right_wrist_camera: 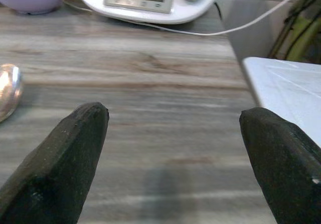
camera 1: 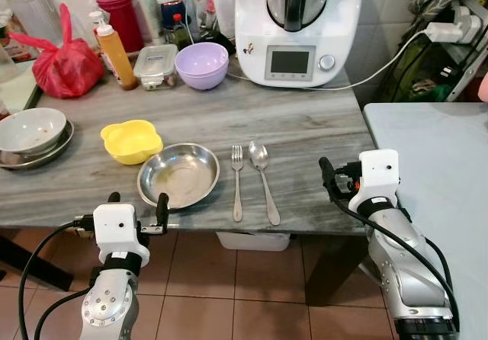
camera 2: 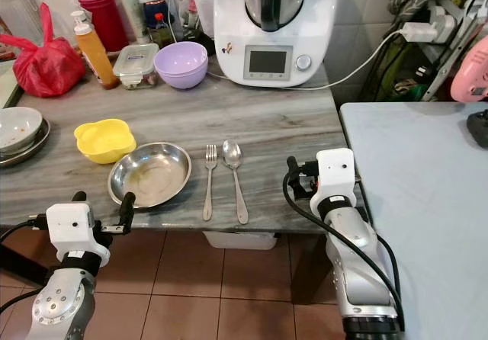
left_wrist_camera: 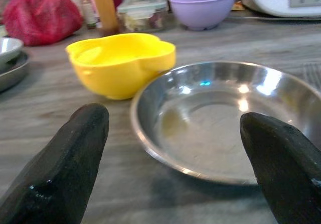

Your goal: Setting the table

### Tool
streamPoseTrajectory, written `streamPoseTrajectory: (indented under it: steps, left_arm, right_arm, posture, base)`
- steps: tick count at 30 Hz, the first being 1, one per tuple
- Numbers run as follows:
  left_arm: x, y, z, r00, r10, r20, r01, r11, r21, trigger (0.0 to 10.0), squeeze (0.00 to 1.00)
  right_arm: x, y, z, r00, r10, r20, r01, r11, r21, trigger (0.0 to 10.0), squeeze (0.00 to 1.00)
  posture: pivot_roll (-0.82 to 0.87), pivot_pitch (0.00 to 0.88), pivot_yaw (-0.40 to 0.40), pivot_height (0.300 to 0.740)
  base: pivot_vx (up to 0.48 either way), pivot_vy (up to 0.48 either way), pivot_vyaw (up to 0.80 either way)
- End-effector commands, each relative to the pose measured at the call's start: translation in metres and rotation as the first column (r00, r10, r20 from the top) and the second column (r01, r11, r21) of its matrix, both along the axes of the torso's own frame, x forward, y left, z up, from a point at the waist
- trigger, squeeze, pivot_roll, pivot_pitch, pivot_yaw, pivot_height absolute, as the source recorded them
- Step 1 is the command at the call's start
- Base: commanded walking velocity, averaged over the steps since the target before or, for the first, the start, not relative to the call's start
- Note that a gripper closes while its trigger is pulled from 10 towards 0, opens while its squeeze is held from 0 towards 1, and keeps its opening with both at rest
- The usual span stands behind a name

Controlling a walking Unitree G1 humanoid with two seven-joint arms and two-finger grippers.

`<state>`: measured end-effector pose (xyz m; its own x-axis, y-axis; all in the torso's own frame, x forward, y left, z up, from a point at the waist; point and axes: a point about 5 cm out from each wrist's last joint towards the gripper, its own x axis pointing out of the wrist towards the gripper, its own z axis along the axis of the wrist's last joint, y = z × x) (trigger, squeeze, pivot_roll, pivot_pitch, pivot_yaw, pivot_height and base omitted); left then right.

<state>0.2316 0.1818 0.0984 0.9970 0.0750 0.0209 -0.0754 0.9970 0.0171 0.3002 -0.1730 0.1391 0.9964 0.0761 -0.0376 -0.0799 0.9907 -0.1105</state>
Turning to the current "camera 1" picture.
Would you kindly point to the dark wooden table leg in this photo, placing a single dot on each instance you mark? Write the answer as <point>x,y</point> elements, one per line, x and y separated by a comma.
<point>30,262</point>
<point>335,267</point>

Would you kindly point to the pink appliance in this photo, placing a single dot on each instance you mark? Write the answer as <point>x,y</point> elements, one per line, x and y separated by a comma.
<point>483,88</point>

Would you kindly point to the yellow plastic bowl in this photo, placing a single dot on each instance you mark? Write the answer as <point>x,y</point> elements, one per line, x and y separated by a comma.
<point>131,142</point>

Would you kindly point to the orange pump dispenser bottle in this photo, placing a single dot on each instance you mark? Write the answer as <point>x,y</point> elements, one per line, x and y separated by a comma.
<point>118,58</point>

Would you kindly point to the white plastic box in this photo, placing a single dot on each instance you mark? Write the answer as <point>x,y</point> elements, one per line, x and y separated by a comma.
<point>252,241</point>

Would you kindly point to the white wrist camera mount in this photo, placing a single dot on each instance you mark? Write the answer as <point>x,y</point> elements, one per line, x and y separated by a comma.
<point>118,226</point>
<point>379,174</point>

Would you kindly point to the steel spoon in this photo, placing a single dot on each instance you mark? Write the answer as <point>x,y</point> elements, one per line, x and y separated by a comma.
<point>259,157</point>

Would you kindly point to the white used bowl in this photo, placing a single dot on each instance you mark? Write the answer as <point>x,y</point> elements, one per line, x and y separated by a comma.
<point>30,130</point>

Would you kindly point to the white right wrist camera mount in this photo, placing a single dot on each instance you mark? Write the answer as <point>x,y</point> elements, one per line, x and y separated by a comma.
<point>379,174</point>

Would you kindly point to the dark bottle with red cap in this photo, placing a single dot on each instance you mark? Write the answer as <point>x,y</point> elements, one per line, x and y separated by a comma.
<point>175,24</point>

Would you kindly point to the purple plastic bowl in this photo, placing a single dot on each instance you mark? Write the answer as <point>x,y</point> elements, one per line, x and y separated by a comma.
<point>201,65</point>

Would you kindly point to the steel fork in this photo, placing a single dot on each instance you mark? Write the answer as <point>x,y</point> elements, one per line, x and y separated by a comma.
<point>237,180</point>

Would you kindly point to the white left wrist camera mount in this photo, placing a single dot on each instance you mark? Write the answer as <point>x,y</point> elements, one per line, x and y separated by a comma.
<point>118,226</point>

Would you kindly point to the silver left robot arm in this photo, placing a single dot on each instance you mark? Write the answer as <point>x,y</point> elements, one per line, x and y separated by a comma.
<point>110,309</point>

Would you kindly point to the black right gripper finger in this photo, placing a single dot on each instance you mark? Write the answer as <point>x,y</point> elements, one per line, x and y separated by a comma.
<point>329,172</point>

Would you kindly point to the light blue table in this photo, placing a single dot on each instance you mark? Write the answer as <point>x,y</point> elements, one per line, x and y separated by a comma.
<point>435,172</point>

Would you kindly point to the metal storage rack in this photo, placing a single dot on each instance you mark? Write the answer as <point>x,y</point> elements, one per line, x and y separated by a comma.
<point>415,69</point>

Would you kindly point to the clear plastic jug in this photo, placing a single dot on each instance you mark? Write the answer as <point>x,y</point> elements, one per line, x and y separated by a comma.
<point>34,8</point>

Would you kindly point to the shallow steel plate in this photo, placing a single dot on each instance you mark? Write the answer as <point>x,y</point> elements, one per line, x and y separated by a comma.
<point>53,155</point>

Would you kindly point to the clear lidded food container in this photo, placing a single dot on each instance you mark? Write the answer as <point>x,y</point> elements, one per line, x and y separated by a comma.
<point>155,64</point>

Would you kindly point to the deep round steel dish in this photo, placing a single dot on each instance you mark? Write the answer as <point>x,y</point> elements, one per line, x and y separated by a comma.
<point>179,176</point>

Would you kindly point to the white kitchen cooking machine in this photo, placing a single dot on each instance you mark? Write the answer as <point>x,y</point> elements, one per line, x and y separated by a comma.
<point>297,35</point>

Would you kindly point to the dark red canister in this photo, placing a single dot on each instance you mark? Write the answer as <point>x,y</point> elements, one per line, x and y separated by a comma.
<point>122,20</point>

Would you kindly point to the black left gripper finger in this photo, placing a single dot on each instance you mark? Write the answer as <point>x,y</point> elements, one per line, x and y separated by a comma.
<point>113,198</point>
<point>163,209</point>

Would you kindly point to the white plug adapter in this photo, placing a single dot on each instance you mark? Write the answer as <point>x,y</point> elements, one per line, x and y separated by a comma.
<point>444,32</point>

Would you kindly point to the red plastic bag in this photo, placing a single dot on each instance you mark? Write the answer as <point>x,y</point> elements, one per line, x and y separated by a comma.
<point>67,69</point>

